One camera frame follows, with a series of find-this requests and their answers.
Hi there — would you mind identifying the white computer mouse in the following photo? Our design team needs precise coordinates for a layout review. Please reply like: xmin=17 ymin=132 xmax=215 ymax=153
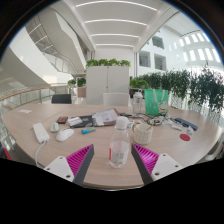
xmin=55 ymin=128 xmax=75 ymax=143

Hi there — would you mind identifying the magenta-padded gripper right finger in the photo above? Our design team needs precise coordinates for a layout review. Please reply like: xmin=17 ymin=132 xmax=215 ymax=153
xmin=131 ymin=143 xmax=185 ymax=185

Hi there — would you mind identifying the white gridded mug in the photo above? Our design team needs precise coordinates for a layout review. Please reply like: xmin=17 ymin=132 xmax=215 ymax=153
xmin=131 ymin=123 xmax=154 ymax=146

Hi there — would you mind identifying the small grey-white computer mouse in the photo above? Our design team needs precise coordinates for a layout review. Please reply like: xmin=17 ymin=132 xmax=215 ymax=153
xmin=49 ymin=122 xmax=60 ymax=133

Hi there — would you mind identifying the brown notebook with white paper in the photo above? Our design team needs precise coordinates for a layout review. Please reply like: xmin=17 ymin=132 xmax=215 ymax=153
xmin=91 ymin=108 xmax=120 ymax=127

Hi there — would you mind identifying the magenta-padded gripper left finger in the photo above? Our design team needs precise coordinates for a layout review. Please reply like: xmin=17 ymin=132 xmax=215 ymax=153
xmin=43 ymin=143 xmax=95 ymax=187

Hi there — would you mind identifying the clear plastic packet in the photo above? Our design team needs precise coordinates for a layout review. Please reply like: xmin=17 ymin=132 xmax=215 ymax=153
xmin=170 ymin=123 xmax=184 ymax=131

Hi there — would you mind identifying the white power strip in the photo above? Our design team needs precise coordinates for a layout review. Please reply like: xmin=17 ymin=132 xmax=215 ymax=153
xmin=32 ymin=122 xmax=51 ymax=145

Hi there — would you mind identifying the red chair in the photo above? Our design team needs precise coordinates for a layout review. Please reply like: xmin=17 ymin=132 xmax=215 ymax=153
xmin=1 ymin=146 xmax=13 ymax=161

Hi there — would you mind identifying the white chair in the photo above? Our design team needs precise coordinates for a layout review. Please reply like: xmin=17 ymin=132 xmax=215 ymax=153
xmin=102 ymin=92 xmax=130 ymax=107

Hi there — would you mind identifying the low cabinet topped with plants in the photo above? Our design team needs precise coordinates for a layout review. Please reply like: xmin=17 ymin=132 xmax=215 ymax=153
xmin=129 ymin=76 xmax=150 ymax=98

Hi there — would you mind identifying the row of green potted trees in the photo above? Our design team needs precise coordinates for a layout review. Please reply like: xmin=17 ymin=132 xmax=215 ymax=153
xmin=146 ymin=66 xmax=224 ymax=113

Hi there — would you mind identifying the black folder with white card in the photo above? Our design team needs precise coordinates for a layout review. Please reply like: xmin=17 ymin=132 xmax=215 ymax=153
xmin=67 ymin=115 xmax=94 ymax=129

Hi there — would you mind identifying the white cabinet topped with plants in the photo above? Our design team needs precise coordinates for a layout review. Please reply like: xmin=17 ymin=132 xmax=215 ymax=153
xmin=85 ymin=58 xmax=132 ymax=106

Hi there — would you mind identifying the blue-green tube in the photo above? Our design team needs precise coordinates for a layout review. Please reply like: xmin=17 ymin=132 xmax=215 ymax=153
xmin=81 ymin=126 xmax=97 ymax=135

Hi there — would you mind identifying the green tote bag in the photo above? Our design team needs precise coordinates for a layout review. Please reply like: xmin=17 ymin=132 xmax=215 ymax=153
xmin=143 ymin=88 xmax=170 ymax=117

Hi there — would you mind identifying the flat round red coaster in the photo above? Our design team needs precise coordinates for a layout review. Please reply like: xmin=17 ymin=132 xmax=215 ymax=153
xmin=179 ymin=133 xmax=192 ymax=142

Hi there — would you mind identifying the glass railing with wooden handrail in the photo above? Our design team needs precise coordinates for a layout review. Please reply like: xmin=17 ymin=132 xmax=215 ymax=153
xmin=0 ymin=84 xmax=69 ymax=116

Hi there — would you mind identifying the wooden planter with green plant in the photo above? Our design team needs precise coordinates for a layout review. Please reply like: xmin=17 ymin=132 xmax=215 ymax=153
xmin=67 ymin=77 xmax=88 ymax=98

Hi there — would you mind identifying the clear lidded tumbler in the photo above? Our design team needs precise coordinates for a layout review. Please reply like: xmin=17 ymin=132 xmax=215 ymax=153
xmin=131 ymin=91 xmax=144 ymax=116

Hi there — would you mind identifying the clear plastic water bottle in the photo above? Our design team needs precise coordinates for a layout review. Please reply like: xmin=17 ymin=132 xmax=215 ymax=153
xmin=108 ymin=115 xmax=131 ymax=169

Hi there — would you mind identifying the white power strip cable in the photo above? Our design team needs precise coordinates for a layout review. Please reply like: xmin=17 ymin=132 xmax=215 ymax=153
xmin=34 ymin=139 xmax=48 ymax=168

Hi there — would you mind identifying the white paper sheet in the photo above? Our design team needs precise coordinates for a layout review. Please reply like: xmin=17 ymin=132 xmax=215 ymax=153
xmin=18 ymin=108 xmax=33 ymax=115

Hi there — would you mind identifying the black chair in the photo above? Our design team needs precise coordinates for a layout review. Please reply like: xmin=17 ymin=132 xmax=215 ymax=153
xmin=51 ymin=93 xmax=73 ymax=105

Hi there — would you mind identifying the dark blue keyboard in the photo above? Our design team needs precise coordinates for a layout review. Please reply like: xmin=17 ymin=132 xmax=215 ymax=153
xmin=174 ymin=117 xmax=199 ymax=132

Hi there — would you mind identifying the small red-black box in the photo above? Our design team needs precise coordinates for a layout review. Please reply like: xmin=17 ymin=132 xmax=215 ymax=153
xmin=56 ymin=115 xmax=69 ymax=125

